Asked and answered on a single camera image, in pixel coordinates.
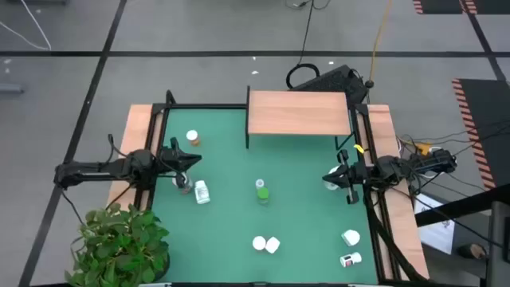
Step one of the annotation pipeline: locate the white floor cable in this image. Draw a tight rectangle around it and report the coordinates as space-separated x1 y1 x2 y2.
0 20 51 52
18 0 53 52

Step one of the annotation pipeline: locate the green leafy plant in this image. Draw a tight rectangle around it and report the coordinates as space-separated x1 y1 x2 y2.
64 202 171 287

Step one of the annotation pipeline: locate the grey floor block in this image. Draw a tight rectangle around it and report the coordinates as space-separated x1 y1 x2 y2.
0 82 25 95

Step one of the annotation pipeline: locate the small white-capped bottle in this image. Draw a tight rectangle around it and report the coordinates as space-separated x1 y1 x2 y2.
171 171 195 195

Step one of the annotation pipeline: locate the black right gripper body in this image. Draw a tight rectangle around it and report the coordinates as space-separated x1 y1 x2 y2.
338 150 366 205

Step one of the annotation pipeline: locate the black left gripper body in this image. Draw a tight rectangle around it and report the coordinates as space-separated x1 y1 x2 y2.
161 137 191 191

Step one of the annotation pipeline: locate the orange pill bottle white cap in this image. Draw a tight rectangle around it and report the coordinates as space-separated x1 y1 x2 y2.
185 129 202 147

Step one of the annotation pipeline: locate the white bottle red label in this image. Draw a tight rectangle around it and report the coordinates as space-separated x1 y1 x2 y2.
339 251 363 269

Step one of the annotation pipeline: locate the large black hazard-striped mat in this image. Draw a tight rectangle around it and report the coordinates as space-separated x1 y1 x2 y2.
451 78 510 191

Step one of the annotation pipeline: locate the black coiled floor cable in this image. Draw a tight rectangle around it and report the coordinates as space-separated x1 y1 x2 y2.
284 0 332 91

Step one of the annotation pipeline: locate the black plant pot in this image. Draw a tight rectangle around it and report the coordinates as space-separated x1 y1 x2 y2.
153 250 172 282

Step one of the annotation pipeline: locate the white bottle grey-green label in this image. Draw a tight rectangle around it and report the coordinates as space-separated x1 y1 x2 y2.
194 179 211 206

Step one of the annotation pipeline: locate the yellow hanging cable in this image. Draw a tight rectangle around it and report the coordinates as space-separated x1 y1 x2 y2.
368 0 394 88

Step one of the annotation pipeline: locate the wooden shelf with black legs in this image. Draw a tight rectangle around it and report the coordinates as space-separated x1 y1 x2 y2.
245 85 356 151

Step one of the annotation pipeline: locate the plain white bottle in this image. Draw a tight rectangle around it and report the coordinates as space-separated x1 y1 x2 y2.
340 229 362 247

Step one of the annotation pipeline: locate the grey stand post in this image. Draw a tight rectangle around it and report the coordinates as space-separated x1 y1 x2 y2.
484 201 510 287

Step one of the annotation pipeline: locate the yellow power plug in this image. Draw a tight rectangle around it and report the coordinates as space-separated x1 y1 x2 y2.
414 141 434 156

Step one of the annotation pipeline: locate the person's shoe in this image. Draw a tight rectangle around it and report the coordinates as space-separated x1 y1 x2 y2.
457 242 488 260

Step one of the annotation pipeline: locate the small black hazard-striped mat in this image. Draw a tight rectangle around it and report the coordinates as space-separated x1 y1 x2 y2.
461 0 510 15
412 0 465 15

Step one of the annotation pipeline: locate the black perforated computer case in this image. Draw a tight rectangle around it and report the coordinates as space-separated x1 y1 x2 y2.
292 64 370 105

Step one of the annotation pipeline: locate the white printed sheet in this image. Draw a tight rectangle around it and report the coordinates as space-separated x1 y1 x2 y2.
414 193 456 255

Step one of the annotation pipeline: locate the black stand beam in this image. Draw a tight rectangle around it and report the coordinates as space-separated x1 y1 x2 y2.
414 183 510 228

